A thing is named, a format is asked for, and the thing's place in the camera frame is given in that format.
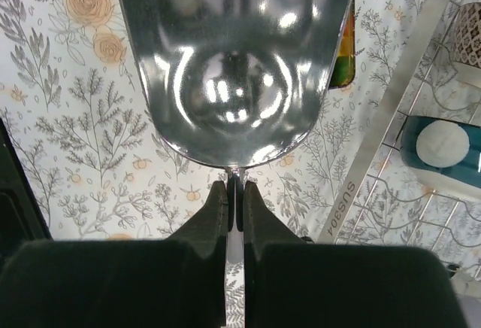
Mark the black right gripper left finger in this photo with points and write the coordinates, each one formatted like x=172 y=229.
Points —
x=173 y=282

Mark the teal and white container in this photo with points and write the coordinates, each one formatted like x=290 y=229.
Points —
x=443 y=155

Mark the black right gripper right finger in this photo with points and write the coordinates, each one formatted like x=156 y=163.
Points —
x=291 y=283

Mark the stainless steel dish rack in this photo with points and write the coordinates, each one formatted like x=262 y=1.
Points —
x=381 y=200

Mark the silver metal scoop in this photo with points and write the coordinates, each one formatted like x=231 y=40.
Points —
x=234 y=84

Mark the gold tin of star candies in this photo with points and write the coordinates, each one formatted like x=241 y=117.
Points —
x=344 y=67

